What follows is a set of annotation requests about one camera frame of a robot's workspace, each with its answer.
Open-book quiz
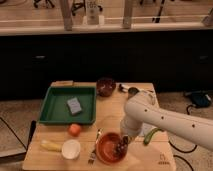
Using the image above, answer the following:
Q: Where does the red bowl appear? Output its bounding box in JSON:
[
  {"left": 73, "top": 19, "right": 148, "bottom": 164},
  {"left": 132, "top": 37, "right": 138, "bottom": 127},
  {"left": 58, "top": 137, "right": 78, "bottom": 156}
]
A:
[{"left": 96, "top": 132, "right": 127, "bottom": 165}]

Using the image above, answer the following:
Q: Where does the blue-grey sponge in tray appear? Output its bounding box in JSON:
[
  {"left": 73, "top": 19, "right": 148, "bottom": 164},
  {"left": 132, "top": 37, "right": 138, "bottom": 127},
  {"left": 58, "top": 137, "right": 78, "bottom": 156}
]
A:
[{"left": 67, "top": 97, "right": 82, "bottom": 115}]

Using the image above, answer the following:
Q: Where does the green plastic tray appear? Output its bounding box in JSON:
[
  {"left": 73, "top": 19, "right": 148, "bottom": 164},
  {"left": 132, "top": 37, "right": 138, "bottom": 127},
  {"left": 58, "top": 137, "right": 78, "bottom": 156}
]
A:
[{"left": 38, "top": 86, "right": 96, "bottom": 125}]

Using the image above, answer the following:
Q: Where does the orange fruit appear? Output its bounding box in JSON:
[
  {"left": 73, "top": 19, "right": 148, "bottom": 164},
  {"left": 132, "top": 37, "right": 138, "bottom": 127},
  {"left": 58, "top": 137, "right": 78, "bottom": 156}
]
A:
[{"left": 68, "top": 124, "right": 82, "bottom": 137}]

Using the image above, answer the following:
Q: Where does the bunch of dark grapes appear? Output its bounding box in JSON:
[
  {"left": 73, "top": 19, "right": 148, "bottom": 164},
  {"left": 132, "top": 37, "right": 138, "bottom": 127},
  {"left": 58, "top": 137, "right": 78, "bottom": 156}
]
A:
[{"left": 114, "top": 141, "right": 128, "bottom": 156}]

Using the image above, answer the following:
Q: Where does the metal fork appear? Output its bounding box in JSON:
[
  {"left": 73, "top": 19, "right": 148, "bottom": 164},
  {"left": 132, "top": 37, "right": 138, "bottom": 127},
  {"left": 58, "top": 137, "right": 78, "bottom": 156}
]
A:
[{"left": 88, "top": 129, "right": 102, "bottom": 164}]

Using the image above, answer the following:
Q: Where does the black-handled utensil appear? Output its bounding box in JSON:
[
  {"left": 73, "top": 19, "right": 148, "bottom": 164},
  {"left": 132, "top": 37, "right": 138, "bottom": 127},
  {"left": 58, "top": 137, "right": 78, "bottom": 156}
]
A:
[{"left": 118, "top": 84, "right": 154, "bottom": 94}]

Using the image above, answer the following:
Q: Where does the green cucumber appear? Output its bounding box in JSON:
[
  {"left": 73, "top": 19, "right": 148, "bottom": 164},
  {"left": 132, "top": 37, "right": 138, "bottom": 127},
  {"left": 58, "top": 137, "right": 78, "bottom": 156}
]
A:
[{"left": 143, "top": 128, "right": 163, "bottom": 145}]

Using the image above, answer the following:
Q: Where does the grey cloth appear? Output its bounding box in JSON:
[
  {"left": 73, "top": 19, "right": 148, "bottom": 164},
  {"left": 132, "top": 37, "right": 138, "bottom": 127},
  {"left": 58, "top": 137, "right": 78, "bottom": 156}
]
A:
[{"left": 139, "top": 123, "right": 153, "bottom": 137}]

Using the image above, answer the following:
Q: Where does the metal cup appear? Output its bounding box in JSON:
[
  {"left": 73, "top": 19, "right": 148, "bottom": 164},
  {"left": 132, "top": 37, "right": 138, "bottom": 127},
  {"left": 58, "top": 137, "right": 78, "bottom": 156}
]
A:
[{"left": 128, "top": 87, "right": 139, "bottom": 98}]

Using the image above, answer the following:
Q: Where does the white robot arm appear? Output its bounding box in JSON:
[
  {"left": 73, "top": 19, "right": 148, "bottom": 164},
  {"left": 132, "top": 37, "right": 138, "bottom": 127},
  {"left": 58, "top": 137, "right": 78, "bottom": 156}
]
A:
[{"left": 120, "top": 92, "right": 213, "bottom": 151}]

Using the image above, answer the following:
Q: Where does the yellow corn cob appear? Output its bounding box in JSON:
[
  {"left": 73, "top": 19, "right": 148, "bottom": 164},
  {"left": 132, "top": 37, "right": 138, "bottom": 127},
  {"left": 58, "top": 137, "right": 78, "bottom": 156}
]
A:
[{"left": 41, "top": 140, "right": 61, "bottom": 152}]

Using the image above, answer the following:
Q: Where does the dark maroon bowl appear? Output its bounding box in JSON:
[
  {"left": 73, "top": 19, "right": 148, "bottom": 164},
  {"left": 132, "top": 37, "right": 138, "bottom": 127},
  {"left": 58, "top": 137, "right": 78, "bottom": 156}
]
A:
[{"left": 96, "top": 78, "right": 116, "bottom": 97}]

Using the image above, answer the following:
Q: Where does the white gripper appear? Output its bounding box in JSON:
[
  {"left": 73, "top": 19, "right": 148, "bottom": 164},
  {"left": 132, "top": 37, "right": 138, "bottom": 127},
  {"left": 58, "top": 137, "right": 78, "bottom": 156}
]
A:
[{"left": 120, "top": 116, "right": 142, "bottom": 145}]

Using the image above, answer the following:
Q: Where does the black cable on floor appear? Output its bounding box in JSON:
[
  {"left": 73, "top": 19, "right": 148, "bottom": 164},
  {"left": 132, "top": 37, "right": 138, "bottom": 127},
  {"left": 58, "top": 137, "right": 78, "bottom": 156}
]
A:
[{"left": 168, "top": 104, "right": 199, "bottom": 171}]

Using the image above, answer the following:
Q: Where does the dark blue object on floor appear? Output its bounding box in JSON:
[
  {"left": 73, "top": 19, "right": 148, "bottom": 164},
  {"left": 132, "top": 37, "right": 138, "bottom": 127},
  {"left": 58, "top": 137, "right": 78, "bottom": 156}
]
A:
[{"left": 185, "top": 91, "right": 212, "bottom": 108}]

